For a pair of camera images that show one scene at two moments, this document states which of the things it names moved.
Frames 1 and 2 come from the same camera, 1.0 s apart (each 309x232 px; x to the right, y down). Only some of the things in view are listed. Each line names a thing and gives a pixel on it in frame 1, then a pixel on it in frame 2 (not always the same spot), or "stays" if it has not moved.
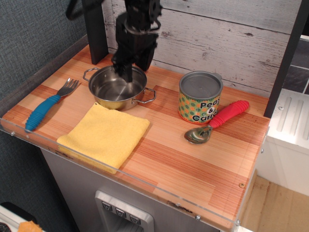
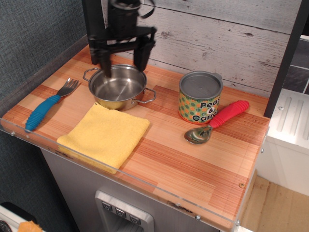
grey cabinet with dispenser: x=98 y=203 stays
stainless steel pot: x=108 y=89 stays
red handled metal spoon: x=201 y=135 stays
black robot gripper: x=130 y=46 to x=122 y=34
